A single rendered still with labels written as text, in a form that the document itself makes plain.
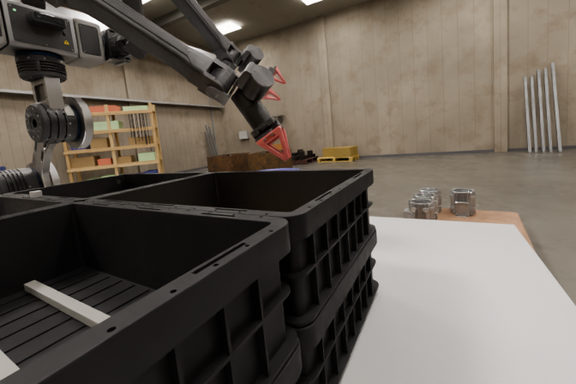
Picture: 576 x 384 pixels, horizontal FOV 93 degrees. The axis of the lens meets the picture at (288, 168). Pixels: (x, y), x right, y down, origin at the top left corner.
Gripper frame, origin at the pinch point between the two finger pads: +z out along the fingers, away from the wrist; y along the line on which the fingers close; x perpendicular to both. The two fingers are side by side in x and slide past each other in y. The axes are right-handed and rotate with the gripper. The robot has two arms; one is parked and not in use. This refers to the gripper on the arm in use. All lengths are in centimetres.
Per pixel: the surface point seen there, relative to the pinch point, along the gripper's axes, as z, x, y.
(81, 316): 2.4, 22.1, -43.3
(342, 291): 18.4, 0.4, -35.5
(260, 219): 4.6, 0.5, -44.4
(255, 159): -53, 121, 547
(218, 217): 2.3, 4.3, -42.5
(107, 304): 3.0, 22.6, -39.8
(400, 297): 32.9, -3.9, -19.4
